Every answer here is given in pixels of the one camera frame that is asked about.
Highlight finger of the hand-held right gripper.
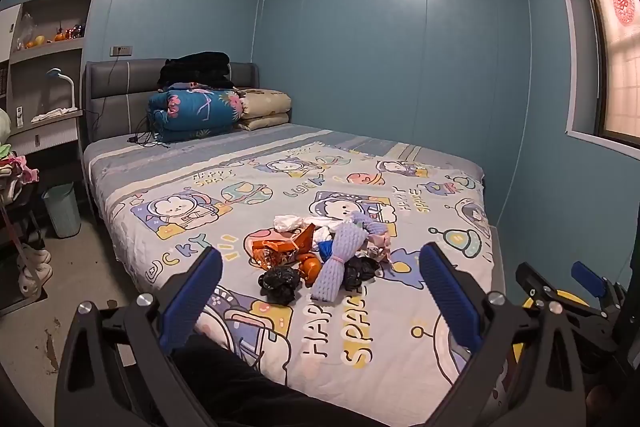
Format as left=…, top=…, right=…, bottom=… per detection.
left=571, top=261, right=626, bottom=308
left=516, top=262, right=553, bottom=304

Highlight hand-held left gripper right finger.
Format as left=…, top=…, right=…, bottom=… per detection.
left=419, top=243, right=591, bottom=427

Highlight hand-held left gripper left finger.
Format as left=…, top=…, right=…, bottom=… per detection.
left=54, top=247, right=236, bottom=427

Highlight yellow rimmed trash bin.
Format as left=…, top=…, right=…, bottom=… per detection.
left=510, top=289, right=608, bottom=368

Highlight black plastic bag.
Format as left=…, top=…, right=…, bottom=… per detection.
left=258, top=266, right=302, bottom=306
left=342, top=255, right=385, bottom=293

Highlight orange snack wrapper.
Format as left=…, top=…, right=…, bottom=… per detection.
left=251, top=224, right=317, bottom=270

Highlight small purple foam net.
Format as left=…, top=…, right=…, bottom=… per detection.
left=348, top=210, right=388, bottom=235

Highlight long purple foam net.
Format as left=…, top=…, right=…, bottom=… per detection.
left=311, top=224, right=368, bottom=304

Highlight orange tangerine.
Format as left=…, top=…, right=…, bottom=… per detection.
left=295, top=254, right=325, bottom=285

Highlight white tissue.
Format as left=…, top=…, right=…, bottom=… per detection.
left=273, top=214, right=317, bottom=233

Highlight person's dark trouser leg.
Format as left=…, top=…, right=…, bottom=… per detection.
left=172, top=334, right=386, bottom=427

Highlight bed with cartoon sheet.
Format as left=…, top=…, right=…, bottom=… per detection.
left=82, top=123, right=516, bottom=427

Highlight white slipper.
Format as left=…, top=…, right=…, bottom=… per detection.
left=20, top=264, right=53, bottom=295
left=17, top=249, right=51, bottom=270

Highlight green wastebasket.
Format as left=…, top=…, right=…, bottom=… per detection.
left=42, top=183, right=82, bottom=239

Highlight blue floral folded quilt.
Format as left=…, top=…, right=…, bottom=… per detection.
left=146, top=88, right=244, bottom=144

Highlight window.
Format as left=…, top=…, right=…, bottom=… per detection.
left=560, top=0, right=640, bottom=152

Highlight beige folded quilt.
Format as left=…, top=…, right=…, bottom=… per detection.
left=235, top=88, right=292, bottom=132

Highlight pink clothes pile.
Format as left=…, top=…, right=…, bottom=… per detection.
left=0, top=144, right=40, bottom=188

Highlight grey padded headboard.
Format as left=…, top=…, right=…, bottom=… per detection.
left=82, top=59, right=261, bottom=148

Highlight black folded clothes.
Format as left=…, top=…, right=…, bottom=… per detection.
left=158, top=52, right=236, bottom=90

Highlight white desk lamp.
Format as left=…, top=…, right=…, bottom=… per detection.
left=46, top=68, right=83, bottom=112

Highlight red paper cutout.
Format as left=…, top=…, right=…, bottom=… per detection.
left=612, top=0, right=640, bottom=26

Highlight white shelf unit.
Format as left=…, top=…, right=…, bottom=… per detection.
left=0, top=0, right=96, bottom=152

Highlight colourful figurines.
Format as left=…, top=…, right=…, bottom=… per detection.
left=54, top=24, right=85, bottom=42

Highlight clear plastic bag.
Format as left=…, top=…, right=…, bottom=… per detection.
left=17, top=12, right=38, bottom=50

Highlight black charger cable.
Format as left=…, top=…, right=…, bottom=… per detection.
left=127, top=117, right=171, bottom=148

